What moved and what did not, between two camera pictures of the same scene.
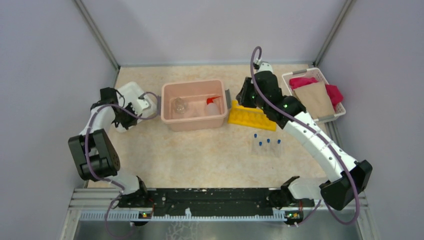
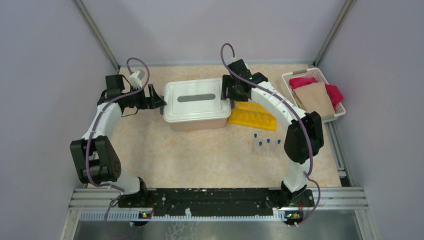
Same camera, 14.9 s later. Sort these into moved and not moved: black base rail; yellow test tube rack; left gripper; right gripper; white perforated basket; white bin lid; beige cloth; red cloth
Moved: left gripper; right gripper; white bin lid
Not moved: beige cloth; white perforated basket; black base rail; yellow test tube rack; red cloth
